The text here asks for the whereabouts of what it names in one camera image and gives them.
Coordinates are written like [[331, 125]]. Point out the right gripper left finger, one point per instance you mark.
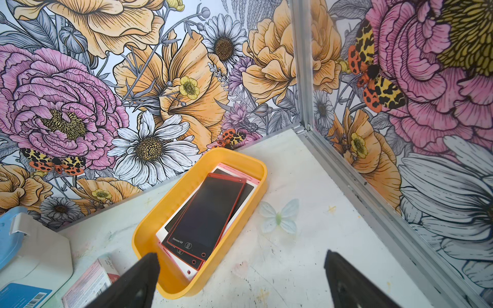
[[135, 288]]

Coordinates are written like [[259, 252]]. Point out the yellow storage tray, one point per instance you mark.
[[171, 283]]

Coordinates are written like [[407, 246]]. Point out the pink white writing tablet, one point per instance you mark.
[[225, 170]]

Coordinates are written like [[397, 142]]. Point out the white butterfly decoration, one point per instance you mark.
[[285, 218]]

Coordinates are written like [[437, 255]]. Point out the small red white carton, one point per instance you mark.
[[97, 278]]

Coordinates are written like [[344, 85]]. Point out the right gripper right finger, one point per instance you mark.
[[350, 288]]

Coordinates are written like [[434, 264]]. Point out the blue lidded storage box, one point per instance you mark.
[[35, 261]]

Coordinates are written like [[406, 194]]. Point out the red writing tablet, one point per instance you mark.
[[188, 264], [199, 229]]

